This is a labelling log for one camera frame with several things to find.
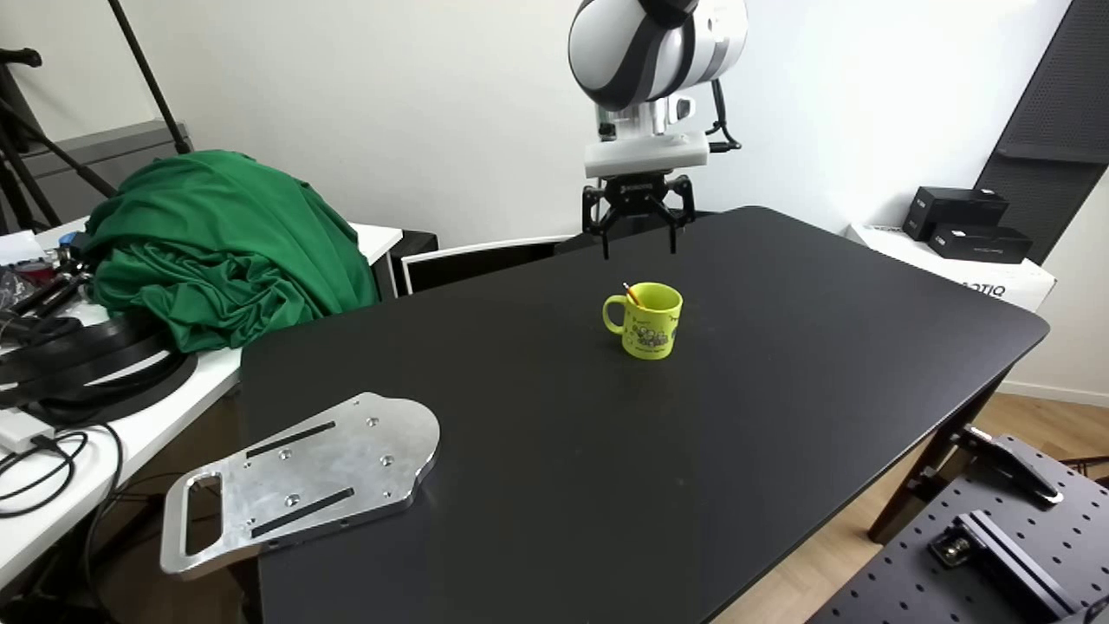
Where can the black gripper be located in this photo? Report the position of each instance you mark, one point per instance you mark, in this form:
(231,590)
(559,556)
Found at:
(639,196)

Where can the yellow cup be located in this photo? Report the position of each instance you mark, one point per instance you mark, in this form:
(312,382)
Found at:
(645,325)

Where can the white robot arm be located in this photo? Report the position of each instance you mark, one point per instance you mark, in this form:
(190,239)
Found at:
(645,58)

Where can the white edged black panel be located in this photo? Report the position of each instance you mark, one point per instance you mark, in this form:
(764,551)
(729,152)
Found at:
(487,261)

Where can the black box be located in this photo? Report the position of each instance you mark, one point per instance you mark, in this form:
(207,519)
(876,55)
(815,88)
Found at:
(953,211)

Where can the flat black device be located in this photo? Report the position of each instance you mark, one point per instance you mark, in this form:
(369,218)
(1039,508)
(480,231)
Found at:
(982,245)

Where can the white box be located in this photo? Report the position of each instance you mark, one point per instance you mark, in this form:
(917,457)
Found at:
(982,279)

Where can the silver metal plate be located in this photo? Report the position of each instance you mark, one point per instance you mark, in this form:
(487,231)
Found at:
(306,473)

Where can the green cloth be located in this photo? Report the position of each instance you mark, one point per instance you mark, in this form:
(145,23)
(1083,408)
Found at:
(220,248)

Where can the black clamp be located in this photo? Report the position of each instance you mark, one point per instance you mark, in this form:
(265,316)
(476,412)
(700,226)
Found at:
(1011,463)
(1005,558)

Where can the black perforated breadboard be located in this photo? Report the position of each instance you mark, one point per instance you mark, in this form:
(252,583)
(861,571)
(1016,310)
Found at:
(993,556)

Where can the black slanted pole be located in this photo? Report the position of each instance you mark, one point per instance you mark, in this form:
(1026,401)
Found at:
(150,75)

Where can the black round coil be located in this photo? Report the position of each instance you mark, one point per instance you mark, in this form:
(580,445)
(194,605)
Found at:
(98,365)

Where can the white side table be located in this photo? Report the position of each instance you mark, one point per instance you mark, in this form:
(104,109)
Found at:
(117,438)

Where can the black tripod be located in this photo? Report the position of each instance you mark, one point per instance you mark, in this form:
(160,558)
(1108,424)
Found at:
(29,126)

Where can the dark wall panel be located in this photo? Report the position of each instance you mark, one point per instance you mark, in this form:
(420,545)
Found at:
(1058,107)

